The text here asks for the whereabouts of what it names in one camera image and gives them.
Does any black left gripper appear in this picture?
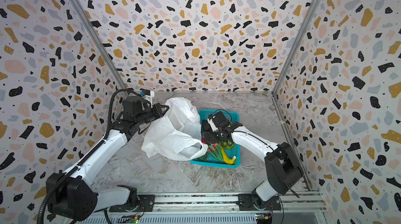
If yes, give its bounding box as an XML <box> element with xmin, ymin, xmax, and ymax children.
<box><xmin>135</xmin><ymin>103</ymin><xmax>169</xmax><ymax>126</ymax></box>

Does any red dragon fruit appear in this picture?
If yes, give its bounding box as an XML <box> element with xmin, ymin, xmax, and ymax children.
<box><xmin>202</xmin><ymin>132</ymin><xmax>221</xmax><ymax>153</ymax></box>

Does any green leafy fruit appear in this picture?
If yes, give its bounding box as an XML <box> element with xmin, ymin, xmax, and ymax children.
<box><xmin>207</xmin><ymin>149</ymin><xmax>223</xmax><ymax>162</ymax></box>

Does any yellow banana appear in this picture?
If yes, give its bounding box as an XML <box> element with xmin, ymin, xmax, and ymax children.
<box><xmin>220</xmin><ymin>147</ymin><xmax>237</xmax><ymax>165</ymax></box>

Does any white plastic bag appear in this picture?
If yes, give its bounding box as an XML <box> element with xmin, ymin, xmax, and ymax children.
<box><xmin>142</xmin><ymin>97</ymin><xmax>208</xmax><ymax>161</ymax></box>

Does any green custard apple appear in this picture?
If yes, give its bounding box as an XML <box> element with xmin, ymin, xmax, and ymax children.
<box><xmin>220</xmin><ymin>140</ymin><xmax>234</xmax><ymax>150</ymax></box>

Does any green avocado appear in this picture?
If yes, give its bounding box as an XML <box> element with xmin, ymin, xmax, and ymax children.
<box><xmin>197</xmin><ymin>154</ymin><xmax>208</xmax><ymax>162</ymax></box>

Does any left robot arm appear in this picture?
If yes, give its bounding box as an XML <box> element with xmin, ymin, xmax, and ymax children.
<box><xmin>37</xmin><ymin>103</ymin><xmax>170</xmax><ymax>224</ymax></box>

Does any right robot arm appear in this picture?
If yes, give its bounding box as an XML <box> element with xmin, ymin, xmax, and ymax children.
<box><xmin>202</xmin><ymin>110</ymin><xmax>303</xmax><ymax>205</ymax></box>

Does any teal plastic basket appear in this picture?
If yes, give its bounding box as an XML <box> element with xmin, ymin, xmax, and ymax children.
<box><xmin>189</xmin><ymin>108</ymin><xmax>241</xmax><ymax>169</ymax></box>

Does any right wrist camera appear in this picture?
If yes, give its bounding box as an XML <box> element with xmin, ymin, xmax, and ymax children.
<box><xmin>207</xmin><ymin>118</ymin><xmax>218</xmax><ymax>132</ymax></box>

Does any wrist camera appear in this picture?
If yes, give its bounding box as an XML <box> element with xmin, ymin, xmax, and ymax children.
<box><xmin>207</xmin><ymin>118</ymin><xmax>218</xmax><ymax>132</ymax></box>
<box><xmin>140</xmin><ymin>89</ymin><xmax>155</xmax><ymax>104</ymax></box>

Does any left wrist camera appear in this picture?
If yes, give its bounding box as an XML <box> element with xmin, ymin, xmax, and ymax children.
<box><xmin>140</xmin><ymin>89</ymin><xmax>155</xmax><ymax>104</ymax></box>

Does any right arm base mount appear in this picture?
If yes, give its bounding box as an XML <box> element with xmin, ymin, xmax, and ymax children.
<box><xmin>236</xmin><ymin>193</ymin><xmax>282</xmax><ymax>211</ymax></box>

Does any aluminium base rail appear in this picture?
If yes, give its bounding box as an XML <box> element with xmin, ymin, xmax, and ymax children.
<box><xmin>108</xmin><ymin>191</ymin><xmax>331</xmax><ymax>224</ymax></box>

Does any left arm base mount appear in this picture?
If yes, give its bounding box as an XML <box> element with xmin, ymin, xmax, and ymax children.
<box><xmin>109</xmin><ymin>194</ymin><xmax>156</xmax><ymax>214</ymax></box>

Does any black corrugated cable conduit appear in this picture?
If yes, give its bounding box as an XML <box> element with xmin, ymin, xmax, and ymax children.
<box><xmin>37</xmin><ymin>161</ymin><xmax>82</xmax><ymax>224</ymax></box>

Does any aluminium corner post left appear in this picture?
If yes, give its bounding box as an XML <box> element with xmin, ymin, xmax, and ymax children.
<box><xmin>69</xmin><ymin>0</ymin><xmax>126</xmax><ymax>88</ymax></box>

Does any aluminium corner post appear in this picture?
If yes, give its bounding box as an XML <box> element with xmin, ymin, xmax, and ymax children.
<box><xmin>272</xmin><ymin>0</ymin><xmax>320</xmax><ymax>96</ymax></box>
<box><xmin>69</xmin><ymin>0</ymin><xmax>126</xmax><ymax>88</ymax></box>

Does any aluminium corner post right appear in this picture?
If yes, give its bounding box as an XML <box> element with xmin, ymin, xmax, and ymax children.
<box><xmin>272</xmin><ymin>0</ymin><xmax>320</xmax><ymax>96</ymax></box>

